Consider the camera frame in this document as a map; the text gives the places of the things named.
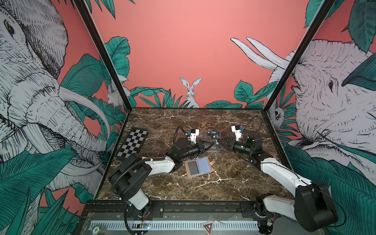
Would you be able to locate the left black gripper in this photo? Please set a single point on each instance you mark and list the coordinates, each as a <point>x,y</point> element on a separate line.
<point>199,146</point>

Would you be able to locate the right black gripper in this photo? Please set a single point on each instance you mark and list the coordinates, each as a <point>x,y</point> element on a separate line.
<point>232,144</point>

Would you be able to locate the clear plastic organizer box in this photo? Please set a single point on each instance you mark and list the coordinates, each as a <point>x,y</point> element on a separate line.
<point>204,137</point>

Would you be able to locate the black VIP card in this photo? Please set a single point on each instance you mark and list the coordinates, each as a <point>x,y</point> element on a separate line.
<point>216,146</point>
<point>214,133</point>

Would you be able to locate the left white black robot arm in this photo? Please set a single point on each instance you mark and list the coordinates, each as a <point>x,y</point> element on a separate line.
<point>127,179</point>

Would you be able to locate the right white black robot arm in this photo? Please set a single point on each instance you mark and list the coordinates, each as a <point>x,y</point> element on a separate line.
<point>312,207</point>

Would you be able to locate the black white checkerboard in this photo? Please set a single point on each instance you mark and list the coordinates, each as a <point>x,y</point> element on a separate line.
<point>133,143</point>

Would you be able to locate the red triangle warning sticker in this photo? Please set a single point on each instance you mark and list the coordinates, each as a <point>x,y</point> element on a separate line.
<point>207,227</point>

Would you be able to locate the white perforated vent strip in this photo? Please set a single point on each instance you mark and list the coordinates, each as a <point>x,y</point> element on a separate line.
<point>171,225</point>

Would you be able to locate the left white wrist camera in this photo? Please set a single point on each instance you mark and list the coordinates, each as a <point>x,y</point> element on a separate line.
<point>193,134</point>

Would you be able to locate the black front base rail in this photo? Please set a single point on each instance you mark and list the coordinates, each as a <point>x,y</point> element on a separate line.
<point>161,208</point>

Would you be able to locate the right black frame post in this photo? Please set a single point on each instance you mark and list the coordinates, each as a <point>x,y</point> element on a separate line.
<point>320,16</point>

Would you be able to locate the black frame post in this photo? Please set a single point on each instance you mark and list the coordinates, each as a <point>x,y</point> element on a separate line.
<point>90,25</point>
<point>320,16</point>

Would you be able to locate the left black frame post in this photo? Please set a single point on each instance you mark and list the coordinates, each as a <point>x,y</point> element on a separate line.
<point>90,25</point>

